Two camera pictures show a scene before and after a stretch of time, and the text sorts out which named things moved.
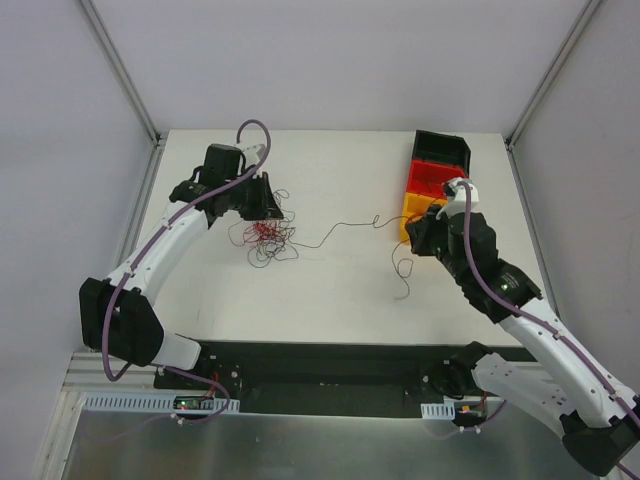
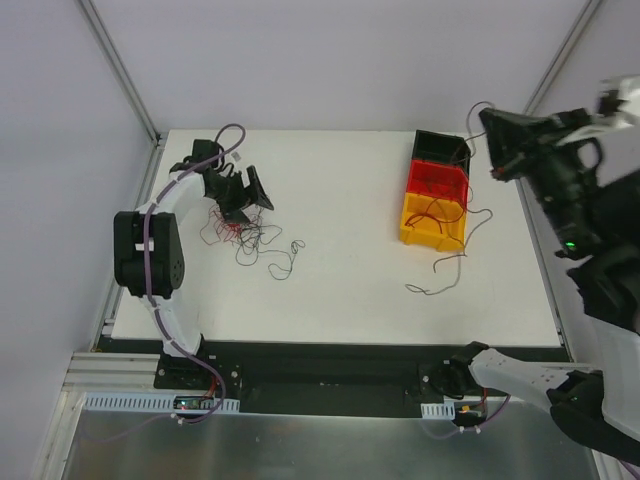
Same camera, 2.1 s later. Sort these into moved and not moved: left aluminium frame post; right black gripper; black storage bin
Moved: right black gripper
Not moved: left aluminium frame post; black storage bin
